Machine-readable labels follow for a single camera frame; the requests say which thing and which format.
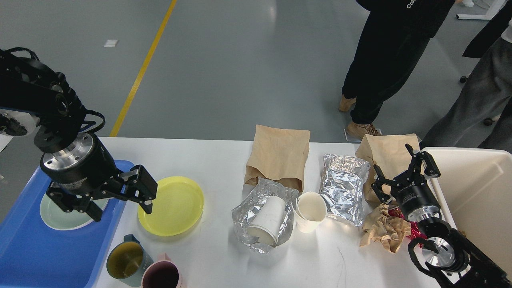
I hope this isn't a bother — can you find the brown paper bag middle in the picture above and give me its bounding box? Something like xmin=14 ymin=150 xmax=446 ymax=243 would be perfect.
xmin=244 ymin=125 xmax=310 ymax=193

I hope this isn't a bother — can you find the white furniture base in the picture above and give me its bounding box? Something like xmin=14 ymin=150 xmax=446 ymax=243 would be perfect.
xmin=456 ymin=0 xmax=507 ymax=20

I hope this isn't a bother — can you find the silver foil bag right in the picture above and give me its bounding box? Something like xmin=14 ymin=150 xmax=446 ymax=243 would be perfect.
xmin=319 ymin=154 xmax=370 ymax=227

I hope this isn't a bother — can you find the blue plastic tray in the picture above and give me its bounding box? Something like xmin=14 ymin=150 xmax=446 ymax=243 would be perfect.
xmin=0 ymin=168 xmax=126 ymax=288

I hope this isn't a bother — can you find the person in black clothes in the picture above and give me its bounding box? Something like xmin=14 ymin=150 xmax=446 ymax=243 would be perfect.
xmin=338 ymin=0 xmax=456 ymax=140

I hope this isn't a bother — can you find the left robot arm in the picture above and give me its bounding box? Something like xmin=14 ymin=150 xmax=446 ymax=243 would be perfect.
xmin=0 ymin=47 xmax=158 ymax=221

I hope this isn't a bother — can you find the brown paper bag right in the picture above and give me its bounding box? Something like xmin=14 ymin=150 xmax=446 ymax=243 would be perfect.
xmin=355 ymin=134 xmax=420 ymax=208

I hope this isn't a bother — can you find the cream plastic bin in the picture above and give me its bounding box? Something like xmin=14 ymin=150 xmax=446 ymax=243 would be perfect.
xmin=426 ymin=147 xmax=512 ymax=277

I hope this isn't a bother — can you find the white paper cup upright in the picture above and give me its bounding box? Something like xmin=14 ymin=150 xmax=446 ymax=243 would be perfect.
xmin=293 ymin=192 xmax=327 ymax=233

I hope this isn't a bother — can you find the white paper cup lying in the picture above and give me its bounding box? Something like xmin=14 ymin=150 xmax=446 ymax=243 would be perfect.
xmin=246 ymin=196 xmax=285 ymax=246

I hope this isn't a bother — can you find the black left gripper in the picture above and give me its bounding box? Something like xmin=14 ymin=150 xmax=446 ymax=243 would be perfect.
xmin=40 ymin=132 xmax=158 ymax=222

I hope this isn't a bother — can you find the crumpled brown paper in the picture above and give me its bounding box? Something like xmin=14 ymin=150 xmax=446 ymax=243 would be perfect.
xmin=359 ymin=204 xmax=411 ymax=254

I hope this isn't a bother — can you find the red wrapper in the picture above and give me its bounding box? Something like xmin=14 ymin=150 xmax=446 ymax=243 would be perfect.
xmin=388 ymin=205 xmax=427 ymax=240

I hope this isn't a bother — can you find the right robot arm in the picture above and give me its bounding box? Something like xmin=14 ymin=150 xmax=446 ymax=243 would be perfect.
xmin=372 ymin=144 xmax=511 ymax=288

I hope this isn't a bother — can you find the teal green mug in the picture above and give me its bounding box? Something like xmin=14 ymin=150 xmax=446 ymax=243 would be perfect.
xmin=106 ymin=234 xmax=155 ymax=287

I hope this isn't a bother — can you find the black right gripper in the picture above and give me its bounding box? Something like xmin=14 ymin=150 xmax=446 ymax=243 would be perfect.
xmin=371 ymin=144 xmax=441 ymax=222

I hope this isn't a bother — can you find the yellow plastic plate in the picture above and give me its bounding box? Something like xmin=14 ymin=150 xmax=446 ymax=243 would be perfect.
xmin=138 ymin=176 xmax=204 ymax=237

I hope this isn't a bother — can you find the pink mug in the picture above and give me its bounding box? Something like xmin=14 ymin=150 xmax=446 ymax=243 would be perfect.
xmin=142 ymin=253 xmax=186 ymax=288

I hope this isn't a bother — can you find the white side table corner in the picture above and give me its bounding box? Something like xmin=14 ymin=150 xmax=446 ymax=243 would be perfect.
xmin=0 ymin=134 xmax=12 ymax=152

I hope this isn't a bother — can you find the brown paper bag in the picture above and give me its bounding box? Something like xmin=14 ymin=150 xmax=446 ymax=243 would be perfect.
xmin=355 ymin=134 xmax=420 ymax=208
xmin=244 ymin=125 xmax=310 ymax=193

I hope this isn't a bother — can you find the person in grey trousers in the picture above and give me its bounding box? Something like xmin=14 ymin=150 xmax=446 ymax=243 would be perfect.
xmin=420 ymin=1 xmax=512 ymax=152

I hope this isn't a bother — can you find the pale green plate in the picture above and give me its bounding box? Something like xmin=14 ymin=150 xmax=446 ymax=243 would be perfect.
xmin=40 ymin=194 xmax=93 ymax=231

